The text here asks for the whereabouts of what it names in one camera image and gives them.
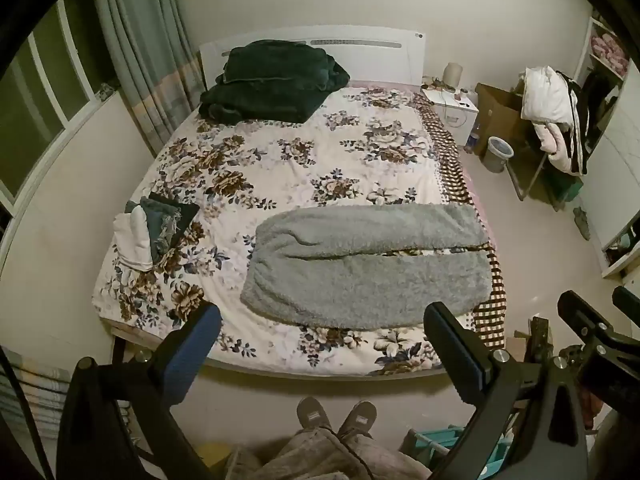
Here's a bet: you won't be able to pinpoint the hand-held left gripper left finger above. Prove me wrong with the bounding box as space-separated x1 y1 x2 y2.
56 301 223 480

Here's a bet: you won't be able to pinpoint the dark green blanket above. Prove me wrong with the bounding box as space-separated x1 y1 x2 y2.
198 39 351 123

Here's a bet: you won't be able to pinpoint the white framed window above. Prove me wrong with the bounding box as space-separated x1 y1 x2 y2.
0 0 121 211

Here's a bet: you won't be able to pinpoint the person's shoe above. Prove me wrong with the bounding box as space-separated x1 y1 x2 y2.
296 396 334 434
337 401 378 441

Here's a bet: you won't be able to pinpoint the white headboard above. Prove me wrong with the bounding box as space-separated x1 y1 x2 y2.
199 25 427 92

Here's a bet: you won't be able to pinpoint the white radiator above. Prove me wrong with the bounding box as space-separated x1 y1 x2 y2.
0 355 76 441

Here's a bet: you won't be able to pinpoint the grey-green curtain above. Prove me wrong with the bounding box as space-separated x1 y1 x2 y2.
92 0 206 153

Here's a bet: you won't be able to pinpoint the cardboard box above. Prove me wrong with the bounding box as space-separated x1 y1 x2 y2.
474 82 532 158

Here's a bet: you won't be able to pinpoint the small folded clothes pile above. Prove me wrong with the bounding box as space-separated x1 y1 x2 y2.
125 196 182 262

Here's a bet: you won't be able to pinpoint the grey trash bin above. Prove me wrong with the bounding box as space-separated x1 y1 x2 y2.
482 136 516 173

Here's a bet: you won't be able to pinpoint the white nightstand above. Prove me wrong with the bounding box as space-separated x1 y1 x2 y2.
422 87 480 132

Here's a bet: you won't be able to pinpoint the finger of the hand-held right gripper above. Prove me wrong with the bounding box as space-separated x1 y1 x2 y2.
557 290 616 346
612 286 640 322

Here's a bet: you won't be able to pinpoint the black garment with white stripes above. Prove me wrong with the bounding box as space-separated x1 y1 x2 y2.
557 70 622 177

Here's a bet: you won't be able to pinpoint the person's legs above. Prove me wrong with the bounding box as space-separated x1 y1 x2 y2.
220 427 432 480

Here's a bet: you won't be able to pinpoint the folded white cloth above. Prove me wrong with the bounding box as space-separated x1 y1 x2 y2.
112 207 153 272

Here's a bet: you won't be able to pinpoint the wooden bed frame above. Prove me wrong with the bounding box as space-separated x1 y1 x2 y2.
100 317 448 382

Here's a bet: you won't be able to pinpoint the grey fleece pants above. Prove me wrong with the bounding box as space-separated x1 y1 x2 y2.
240 202 493 331

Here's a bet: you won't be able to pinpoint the white wardrobe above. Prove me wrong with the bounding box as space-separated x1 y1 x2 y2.
575 10 640 281

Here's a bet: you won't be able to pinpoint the teal plastic rack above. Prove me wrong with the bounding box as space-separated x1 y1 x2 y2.
400 425 507 480

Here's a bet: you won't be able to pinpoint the pink garment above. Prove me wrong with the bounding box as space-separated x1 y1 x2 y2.
532 122 583 176

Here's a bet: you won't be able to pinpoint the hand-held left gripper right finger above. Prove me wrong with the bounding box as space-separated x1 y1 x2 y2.
423 301 589 480

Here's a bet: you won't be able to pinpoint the person's right shoe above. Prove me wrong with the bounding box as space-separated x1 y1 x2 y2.
337 401 378 441

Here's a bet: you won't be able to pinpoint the floral quilt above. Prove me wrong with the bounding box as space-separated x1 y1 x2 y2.
91 85 508 376

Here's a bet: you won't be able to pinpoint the metal frame chair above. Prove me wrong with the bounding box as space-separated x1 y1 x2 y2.
507 132 586 211

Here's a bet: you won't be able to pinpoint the pink folded bedding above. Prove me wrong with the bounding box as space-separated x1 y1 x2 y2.
590 32 629 77

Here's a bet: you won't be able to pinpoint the grey slippers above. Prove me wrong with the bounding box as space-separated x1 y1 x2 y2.
572 207 592 241

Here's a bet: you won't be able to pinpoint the person's left shoe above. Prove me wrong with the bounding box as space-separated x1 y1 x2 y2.
296 396 334 434

